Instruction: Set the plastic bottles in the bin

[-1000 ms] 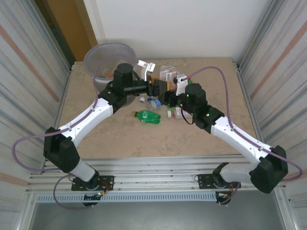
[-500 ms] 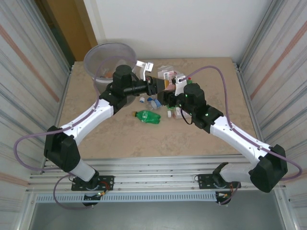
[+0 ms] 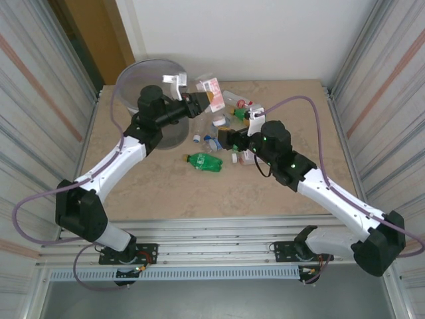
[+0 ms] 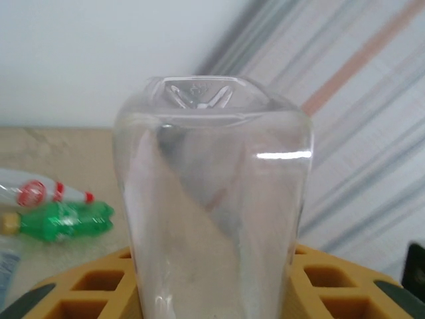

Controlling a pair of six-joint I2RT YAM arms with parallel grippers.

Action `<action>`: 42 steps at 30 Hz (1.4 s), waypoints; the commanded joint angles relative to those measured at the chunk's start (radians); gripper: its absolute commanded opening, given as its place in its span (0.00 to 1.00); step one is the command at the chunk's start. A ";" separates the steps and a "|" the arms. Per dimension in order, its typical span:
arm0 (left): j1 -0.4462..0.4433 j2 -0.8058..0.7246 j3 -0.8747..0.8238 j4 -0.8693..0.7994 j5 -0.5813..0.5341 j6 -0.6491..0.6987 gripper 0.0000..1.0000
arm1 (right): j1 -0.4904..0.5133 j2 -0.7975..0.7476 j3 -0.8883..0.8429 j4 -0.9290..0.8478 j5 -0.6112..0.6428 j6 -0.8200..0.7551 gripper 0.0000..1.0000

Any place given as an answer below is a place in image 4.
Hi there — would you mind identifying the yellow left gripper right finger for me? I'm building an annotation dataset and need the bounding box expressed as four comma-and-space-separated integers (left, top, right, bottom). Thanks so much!
288, 244, 412, 319

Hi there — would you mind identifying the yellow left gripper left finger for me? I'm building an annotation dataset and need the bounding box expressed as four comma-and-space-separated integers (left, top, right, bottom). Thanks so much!
6, 245, 143, 319

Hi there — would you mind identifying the green plastic bottle yellow cap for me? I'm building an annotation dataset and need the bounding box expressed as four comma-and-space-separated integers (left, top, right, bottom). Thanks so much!
0, 201, 116, 243

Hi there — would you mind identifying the clear water bottle blue print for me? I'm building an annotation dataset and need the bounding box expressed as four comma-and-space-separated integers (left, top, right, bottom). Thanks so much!
0, 237, 23, 300

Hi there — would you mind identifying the white bottle red label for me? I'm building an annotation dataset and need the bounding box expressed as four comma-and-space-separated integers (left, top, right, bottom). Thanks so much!
0, 167, 96, 209

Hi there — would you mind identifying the clear square bottle white label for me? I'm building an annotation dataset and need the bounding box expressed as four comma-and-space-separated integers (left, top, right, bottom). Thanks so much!
112, 75, 315, 319

